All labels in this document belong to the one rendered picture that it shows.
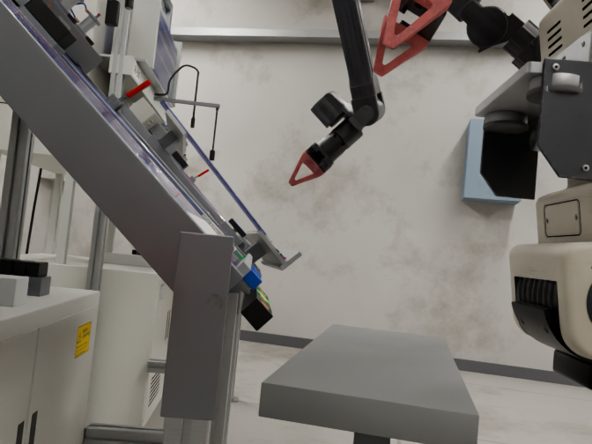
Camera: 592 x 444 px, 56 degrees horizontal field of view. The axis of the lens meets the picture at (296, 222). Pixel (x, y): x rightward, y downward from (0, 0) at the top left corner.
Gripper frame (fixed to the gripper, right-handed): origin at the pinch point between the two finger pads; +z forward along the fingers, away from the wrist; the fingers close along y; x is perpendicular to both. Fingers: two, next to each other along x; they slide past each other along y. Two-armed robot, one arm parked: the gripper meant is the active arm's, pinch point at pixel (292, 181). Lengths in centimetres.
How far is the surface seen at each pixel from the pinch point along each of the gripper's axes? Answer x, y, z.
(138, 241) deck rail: -3, 71, 24
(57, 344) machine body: -5, 27, 53
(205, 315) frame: 7, 76, 23
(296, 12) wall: -112, -315, -131
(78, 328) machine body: -6, 16, 52
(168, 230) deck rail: -2, 71, 21
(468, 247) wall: 112, -273, -96
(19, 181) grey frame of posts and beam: -40, 2, 45
